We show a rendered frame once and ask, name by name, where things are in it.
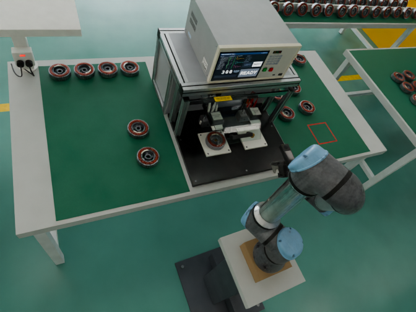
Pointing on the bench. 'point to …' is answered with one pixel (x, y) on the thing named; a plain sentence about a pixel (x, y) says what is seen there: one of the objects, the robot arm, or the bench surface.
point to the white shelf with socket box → (36, 26)
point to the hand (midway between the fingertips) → (272, 162)
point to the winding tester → (239, 35)
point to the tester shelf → (191, 62)
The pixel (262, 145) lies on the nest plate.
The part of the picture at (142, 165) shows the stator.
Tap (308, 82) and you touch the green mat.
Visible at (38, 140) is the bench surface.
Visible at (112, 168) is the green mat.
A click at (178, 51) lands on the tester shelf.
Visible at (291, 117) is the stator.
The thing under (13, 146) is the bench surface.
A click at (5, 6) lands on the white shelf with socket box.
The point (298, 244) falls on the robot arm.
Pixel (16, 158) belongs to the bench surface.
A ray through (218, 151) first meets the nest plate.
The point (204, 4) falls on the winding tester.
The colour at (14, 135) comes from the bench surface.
